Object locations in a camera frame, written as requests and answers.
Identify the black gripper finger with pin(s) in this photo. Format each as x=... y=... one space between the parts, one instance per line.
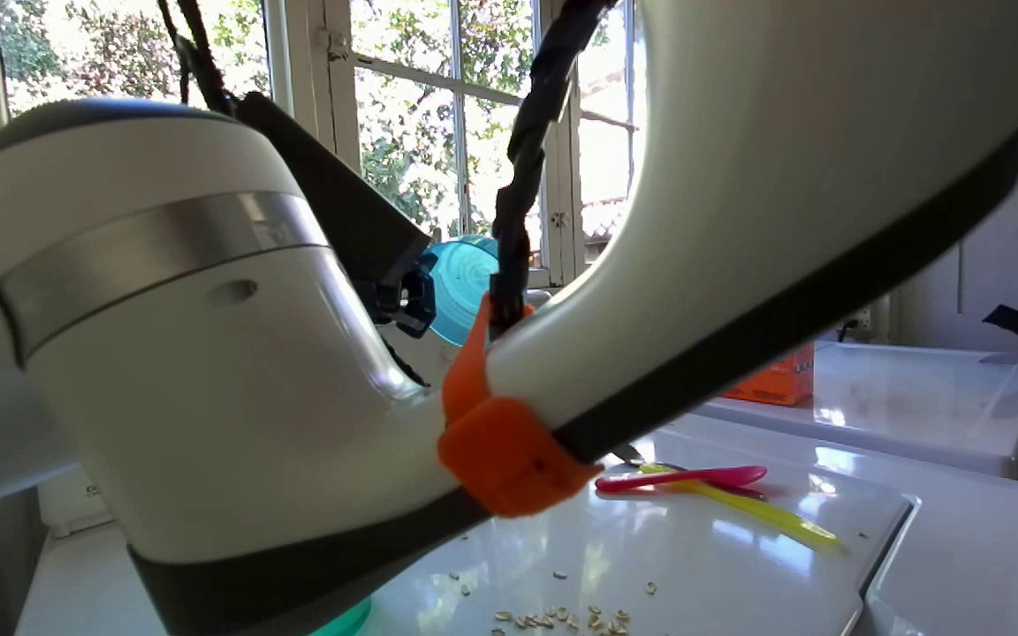
x=404 y=305

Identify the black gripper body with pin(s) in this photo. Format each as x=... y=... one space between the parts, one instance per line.
x=343 y=199

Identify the blue cup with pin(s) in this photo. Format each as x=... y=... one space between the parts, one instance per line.
x=468 y=289

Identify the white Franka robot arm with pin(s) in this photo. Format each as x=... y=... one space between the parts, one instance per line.
x=204 y=402

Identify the white washer lid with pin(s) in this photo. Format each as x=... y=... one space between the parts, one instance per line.
x=603 y=554

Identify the red plastic spoon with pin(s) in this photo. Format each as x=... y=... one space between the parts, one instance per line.
x=698 y=479

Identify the spilled oat flakes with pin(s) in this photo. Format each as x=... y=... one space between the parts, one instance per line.
x=556 y=621

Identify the orange Tide detergent box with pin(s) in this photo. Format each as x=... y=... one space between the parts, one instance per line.
x=783 y=378

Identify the yellow plastic spoon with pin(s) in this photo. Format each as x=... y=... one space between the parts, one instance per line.
x=777 y=521

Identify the white dryer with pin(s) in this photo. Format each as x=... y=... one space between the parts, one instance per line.
x=920 y=402

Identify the white washing machine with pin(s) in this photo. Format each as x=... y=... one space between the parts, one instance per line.
x=980 y=554

